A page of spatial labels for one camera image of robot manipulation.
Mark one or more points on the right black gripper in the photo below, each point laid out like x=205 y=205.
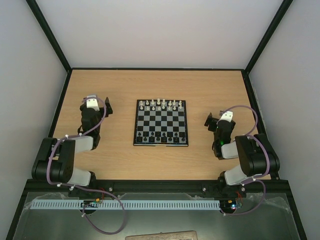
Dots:
x=213 y=122

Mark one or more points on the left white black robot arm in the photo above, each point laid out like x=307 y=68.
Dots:
x=55 y=160

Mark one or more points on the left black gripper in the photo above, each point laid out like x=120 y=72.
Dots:
x=109 y=108

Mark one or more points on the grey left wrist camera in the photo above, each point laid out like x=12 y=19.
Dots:
x=91 y=102

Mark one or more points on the black white chess board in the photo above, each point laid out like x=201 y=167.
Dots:
x=160 y=121

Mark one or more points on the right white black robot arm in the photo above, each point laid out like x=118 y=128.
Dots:
x=257 y=158

